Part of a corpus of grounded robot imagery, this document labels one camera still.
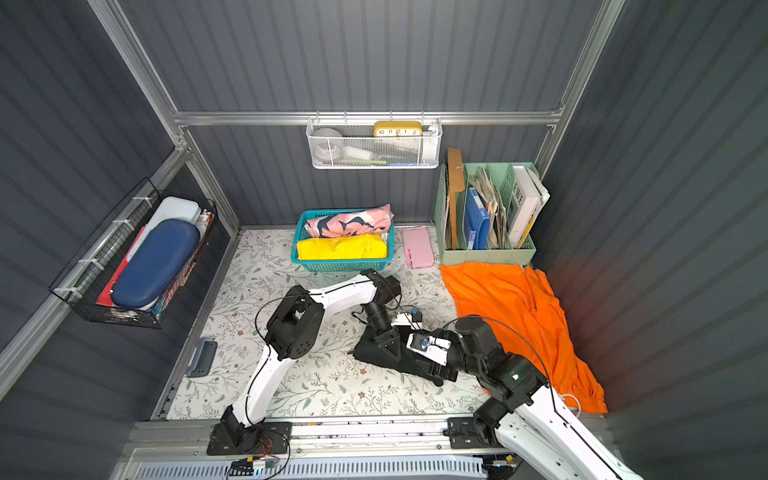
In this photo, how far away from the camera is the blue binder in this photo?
972mm

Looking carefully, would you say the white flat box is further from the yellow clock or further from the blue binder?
the blue binder

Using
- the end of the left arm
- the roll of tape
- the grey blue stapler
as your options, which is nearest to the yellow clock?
the roll of tape

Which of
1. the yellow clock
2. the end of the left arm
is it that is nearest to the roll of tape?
the yellow clock

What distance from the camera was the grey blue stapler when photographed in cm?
83
